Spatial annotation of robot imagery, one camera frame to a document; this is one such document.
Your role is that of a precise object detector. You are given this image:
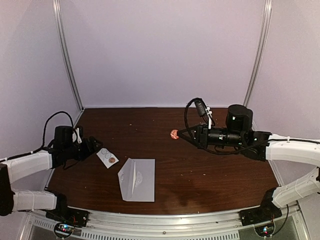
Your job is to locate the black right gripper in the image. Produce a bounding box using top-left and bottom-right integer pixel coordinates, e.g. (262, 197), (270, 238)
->
(177, 123), (244, 151)

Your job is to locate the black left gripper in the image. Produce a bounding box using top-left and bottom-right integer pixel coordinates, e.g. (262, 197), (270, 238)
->
(63, 136), (103, 162)

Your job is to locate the red seal sticker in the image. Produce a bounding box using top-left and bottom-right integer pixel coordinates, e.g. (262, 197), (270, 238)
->
(170, 129), (179, 140)

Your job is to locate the white sticker sheet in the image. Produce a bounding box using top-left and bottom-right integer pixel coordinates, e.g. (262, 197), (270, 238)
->
(96, 148), (119, 169)

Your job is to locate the grey envelope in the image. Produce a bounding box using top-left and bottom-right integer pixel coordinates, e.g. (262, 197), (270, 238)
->
(118, 158), (156, 203)

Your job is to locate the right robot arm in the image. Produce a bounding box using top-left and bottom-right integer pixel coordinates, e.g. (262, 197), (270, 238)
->
(171, 98), (320, 221)

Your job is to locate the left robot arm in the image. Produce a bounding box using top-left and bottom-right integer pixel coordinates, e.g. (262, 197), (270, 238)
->
(0, 126), (103, 222)

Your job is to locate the brown seal sticker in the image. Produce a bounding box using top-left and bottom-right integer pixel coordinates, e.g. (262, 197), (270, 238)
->
(108, 157), (116, 163)

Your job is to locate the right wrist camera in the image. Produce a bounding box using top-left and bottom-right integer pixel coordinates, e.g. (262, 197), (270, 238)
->
(194, 98), (216, 129)

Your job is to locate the right black braided cable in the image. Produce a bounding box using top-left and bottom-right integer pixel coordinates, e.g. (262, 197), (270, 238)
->
(183, 96), (205, 131)

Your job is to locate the black braided cable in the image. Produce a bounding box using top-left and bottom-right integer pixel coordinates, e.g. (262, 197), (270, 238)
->
(183, 96), (205, 131)
(29, 111), (75, 153)

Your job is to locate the left black braided cable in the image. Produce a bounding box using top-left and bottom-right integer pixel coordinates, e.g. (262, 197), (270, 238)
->
(29, 111), (75, 153)

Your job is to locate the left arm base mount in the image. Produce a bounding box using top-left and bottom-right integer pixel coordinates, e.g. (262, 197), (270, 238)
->
(45, 191), (89, 240)

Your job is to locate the front aluminium rail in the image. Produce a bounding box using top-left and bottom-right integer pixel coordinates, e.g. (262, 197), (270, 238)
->
(18, 204), (311, 240)

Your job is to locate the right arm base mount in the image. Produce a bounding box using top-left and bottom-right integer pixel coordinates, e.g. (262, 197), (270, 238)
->
(239, 187), (282, 238)

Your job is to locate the left aluminium frame post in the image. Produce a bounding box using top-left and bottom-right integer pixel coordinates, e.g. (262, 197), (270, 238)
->
(52, 0), (84, 111)

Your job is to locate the aluminium frame post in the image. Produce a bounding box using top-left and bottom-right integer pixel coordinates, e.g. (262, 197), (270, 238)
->
(242, 0), (273, 108)
(52, 0), (84, 111)

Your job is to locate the right aluminium frame post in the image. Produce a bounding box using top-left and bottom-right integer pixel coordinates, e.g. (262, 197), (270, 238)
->
(242, 0), (273, 108)

